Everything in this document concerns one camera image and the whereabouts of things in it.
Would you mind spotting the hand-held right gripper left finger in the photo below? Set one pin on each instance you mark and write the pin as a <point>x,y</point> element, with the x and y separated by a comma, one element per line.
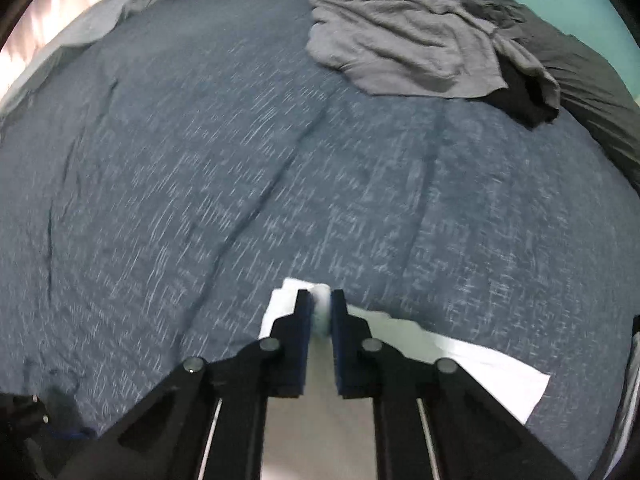
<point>304,340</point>

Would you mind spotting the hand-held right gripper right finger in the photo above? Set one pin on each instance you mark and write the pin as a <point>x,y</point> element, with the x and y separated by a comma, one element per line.
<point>340,345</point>

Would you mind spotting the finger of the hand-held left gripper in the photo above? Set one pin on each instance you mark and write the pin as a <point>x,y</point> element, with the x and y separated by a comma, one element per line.
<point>75,433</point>

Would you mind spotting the white t-shirt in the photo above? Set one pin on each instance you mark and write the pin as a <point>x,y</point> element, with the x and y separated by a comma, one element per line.
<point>475,370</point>

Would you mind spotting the blue patterned blanket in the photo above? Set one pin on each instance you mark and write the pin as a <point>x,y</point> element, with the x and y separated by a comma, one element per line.
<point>200,160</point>

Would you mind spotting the black garment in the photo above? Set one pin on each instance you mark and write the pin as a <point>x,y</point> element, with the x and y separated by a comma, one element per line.
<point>525,95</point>

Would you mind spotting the grey knit garment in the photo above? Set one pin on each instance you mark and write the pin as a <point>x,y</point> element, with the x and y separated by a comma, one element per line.
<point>400,35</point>

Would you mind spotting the dark green pillow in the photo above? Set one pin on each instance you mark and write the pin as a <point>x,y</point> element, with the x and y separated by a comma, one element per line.
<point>590,85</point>

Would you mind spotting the light grey bedsheet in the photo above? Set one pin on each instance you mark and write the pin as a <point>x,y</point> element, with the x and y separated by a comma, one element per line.
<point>90,25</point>

